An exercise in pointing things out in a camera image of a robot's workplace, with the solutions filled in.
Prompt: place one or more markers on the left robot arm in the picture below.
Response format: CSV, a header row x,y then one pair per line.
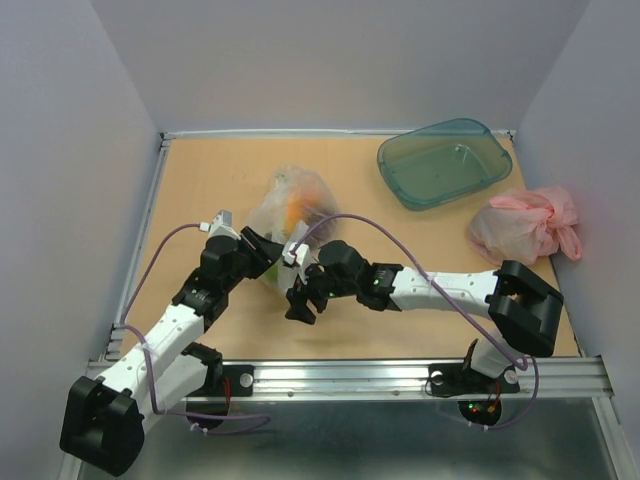
x,y
107,418

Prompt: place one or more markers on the teal plastic container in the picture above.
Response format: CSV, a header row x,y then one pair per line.
x,y
441,163

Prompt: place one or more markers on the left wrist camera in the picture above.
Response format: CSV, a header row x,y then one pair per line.
x,y
221,225

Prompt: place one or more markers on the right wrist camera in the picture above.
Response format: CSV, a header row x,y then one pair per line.
x,y
298,257

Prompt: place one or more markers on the green apple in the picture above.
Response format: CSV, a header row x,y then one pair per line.
x,y
271,275

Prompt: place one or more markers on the aluminium front rail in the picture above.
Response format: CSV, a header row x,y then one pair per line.
x,y
347,380

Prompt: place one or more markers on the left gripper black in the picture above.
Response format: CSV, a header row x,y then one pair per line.
x,y
264,254

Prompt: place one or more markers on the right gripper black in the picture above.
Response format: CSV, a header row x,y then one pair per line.
x,y
298,309

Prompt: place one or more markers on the orange fruit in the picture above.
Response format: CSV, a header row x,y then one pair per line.
x,y
301,206

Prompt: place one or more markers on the pink plastic bag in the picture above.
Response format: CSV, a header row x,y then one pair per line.
x,y
526,225

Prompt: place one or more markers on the clear plastic bag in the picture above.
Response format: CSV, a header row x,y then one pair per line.
x,y
268,218

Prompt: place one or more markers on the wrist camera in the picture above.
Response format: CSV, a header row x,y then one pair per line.
x,y
221,225
298,257

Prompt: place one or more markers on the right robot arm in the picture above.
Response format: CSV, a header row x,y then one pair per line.
x,y
524,309

